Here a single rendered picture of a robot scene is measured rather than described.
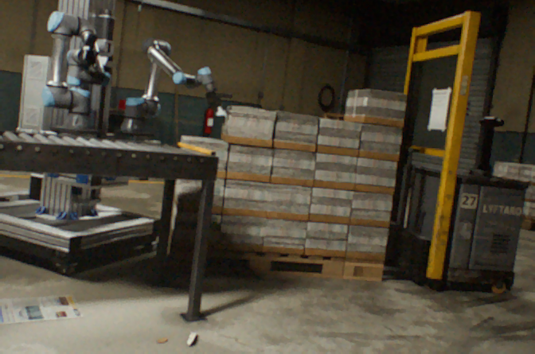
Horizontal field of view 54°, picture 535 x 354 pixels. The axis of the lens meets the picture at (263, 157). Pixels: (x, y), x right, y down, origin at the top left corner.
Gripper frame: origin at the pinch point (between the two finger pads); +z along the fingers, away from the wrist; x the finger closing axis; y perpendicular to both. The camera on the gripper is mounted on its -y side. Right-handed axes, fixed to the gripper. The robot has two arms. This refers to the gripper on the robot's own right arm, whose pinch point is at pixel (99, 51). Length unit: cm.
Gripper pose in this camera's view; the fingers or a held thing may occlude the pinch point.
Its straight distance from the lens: 271.2
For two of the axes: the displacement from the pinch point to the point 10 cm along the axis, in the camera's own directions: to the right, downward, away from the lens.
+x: -7.5, -1.8, -6.4
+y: -2.3, 9.7, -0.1
